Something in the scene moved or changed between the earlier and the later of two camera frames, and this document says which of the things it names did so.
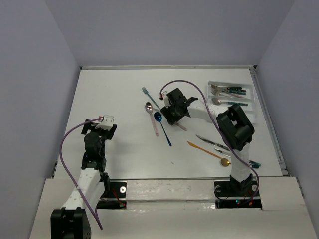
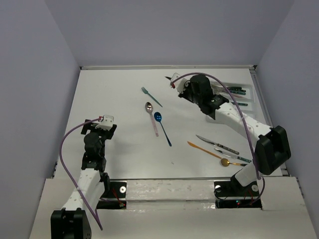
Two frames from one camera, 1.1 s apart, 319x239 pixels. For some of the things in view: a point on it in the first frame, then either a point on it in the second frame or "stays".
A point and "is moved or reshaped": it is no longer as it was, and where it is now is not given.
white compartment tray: [225, 94] stays
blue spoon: [158, 117] stays
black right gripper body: [171, 114] -> [188, 94]
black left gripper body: [102, 134] stays
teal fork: [145, 91] is moved or reshaped
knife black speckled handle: [214, 143] stays
